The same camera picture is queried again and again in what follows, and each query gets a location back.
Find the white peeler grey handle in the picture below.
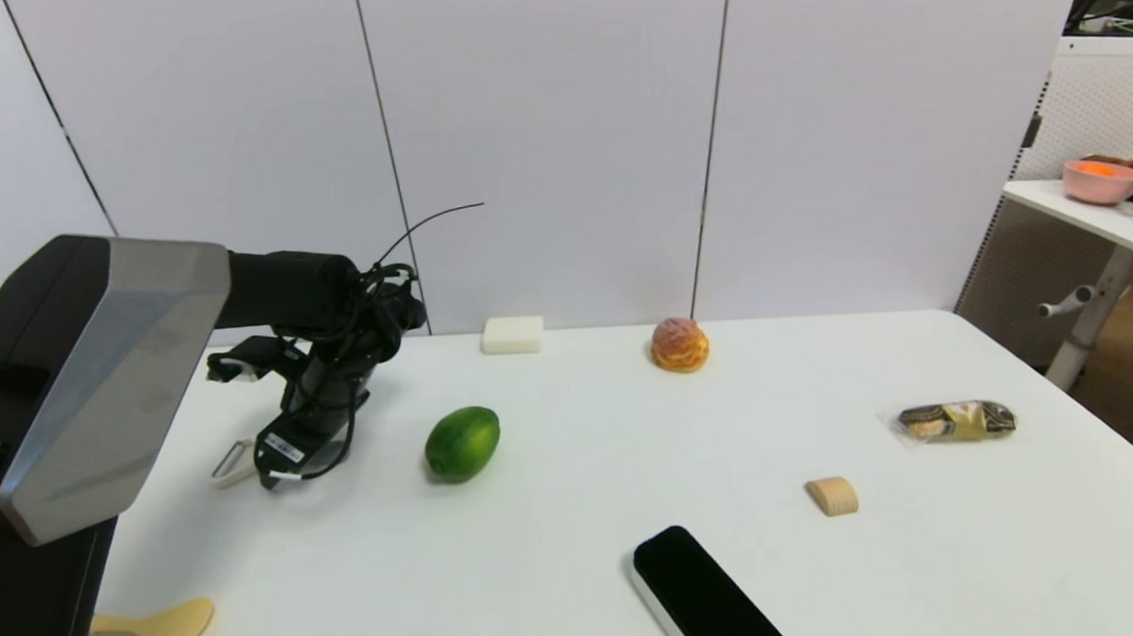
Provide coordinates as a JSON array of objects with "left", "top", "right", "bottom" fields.
[{"left": 208, "top": 437, "right": 260, "bottom": 490}]

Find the green lime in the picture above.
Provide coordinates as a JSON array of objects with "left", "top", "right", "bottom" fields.
[{"left": 422, "top": 405, "right": 505, "bottom": 484}]

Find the white soap bar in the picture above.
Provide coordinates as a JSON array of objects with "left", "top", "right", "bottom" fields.
[{"left": 480, "top": 316, "right": 546, "bottom": 356}]

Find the golden cream puff bread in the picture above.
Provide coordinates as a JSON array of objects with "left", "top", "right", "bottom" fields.
[{"left": 649, "top": 316, "right": 712, "bottom": 376}]

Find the black rectangular device white edge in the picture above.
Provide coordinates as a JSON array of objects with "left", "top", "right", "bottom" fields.
[{"left": 626, "top": 519, "right": 798, "bottom": 636}]

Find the small beige wooden block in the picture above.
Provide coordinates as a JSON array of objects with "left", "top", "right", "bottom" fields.
[{"left": 805, "top": 475, "right": 860, "bottom": 519}]

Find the black gold snack packet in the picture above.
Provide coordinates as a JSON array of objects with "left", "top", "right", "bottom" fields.
[{"left": 891, "top": 397, "right": 1018, "bottom": 449}]

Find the white side table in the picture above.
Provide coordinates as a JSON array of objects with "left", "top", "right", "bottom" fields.
[{"left": 1000, "top": 175, "right": 1133, "bottom": 398}]

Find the pink bowl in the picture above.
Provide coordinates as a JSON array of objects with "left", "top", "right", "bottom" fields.
[{"left": 1060, "top": 157, "right": 1133, "bottom": 208}]

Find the white pegboard panel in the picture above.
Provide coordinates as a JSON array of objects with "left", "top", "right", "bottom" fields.
[{"left": 938, "top": 33, "right": 1133, "bottom": 376}]

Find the yellow spoon blue handle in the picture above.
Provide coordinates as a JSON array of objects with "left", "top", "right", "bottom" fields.
[{"left": 89, "top": 596, "right": 218, "bottom": 636}]

